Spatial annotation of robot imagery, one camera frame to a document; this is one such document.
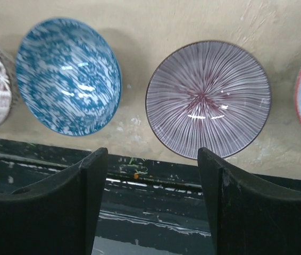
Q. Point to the purple striped bowl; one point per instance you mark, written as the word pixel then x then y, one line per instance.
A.
pixel 211 94

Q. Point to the black table front rail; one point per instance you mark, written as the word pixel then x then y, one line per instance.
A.
pixel 147 207

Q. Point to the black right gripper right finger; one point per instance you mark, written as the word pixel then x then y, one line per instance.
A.
pixel 247 214

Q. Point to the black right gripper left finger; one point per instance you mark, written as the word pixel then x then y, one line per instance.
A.
pixel 57 215

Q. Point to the blue floral pattern bowl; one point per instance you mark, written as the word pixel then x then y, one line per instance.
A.
pixel 68 76

